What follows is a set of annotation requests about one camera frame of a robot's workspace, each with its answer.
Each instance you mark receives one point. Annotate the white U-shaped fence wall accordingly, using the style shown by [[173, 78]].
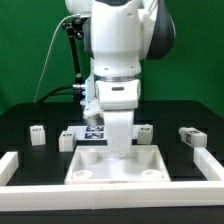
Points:
[[210, 191]]

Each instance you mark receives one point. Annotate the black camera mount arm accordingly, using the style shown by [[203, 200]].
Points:
[[74, 30]]

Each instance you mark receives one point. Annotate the white base tag plate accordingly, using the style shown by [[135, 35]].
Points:
[[100, 133]]

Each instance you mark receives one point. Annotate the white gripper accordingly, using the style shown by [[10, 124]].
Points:
[[118, 101]]

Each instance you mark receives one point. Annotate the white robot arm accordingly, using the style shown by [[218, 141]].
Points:
[[118, 35]]

